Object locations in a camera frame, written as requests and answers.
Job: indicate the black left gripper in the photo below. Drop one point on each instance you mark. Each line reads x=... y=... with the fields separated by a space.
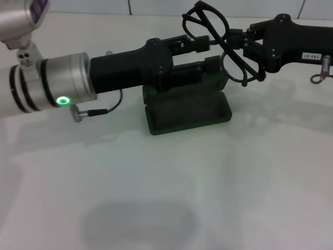
x=125 y=67

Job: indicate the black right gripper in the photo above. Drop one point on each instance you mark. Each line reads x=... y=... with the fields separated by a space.
x=294 y=44

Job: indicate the black glasses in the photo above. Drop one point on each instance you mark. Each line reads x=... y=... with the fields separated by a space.
x=244 y=61

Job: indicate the green glasses case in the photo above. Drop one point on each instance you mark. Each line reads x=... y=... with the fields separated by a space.
x=187 y=112

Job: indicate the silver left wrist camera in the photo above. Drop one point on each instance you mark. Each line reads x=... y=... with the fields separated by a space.
x=18 y=20

